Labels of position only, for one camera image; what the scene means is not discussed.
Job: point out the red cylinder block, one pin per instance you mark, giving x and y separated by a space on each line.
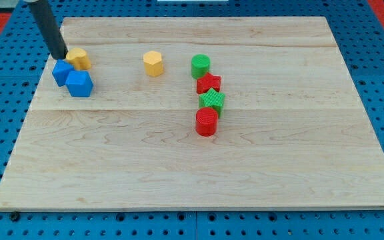
206 120

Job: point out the light wooden board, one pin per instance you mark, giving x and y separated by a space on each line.
293 135

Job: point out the green star block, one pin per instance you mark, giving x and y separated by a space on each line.
212 99

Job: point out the blue pentagon block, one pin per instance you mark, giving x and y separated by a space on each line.
79 83

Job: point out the blue cube block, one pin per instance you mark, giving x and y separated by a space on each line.
61 71

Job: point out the green cylinder block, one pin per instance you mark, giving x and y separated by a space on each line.
200 65

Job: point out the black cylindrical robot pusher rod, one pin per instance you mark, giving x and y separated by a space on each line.
46 22

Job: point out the red star block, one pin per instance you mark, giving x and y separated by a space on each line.
207 82

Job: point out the yellow hexagon block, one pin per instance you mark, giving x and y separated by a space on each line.
153 63

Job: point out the yellow heart block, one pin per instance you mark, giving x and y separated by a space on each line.
78 58

